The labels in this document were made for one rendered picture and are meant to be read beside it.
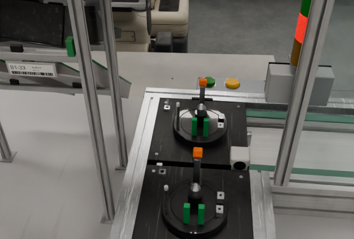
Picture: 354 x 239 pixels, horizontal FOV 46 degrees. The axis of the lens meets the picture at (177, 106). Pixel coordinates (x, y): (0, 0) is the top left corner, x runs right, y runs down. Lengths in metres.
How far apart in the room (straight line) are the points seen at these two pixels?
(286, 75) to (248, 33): 2.72
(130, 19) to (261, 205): 1.03
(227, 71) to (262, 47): 1.89
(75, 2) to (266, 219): 0.57
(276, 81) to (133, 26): 0.99
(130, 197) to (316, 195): 0.42
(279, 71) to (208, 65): 0.72
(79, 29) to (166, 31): 1.32
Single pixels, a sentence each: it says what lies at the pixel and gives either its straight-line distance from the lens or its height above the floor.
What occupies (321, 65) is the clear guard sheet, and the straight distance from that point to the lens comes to 0.79.
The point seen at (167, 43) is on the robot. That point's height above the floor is 0.75.
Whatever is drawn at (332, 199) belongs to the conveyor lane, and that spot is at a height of 0.93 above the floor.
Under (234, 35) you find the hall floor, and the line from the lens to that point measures 3.50.
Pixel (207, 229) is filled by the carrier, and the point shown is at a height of 0.99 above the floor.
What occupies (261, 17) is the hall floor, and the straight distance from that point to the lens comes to 3.82.
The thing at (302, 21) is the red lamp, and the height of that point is 1.35.
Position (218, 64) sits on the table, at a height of 0.86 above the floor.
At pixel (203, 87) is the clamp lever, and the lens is 1.05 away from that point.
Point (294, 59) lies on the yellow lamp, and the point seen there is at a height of 1.27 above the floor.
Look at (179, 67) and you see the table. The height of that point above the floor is 0.86.
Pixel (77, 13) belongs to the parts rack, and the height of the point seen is 1.39.
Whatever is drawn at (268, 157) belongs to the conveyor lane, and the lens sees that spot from 1.10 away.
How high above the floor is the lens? 1.69
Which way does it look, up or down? 39 degrees down
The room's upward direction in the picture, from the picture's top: straight up
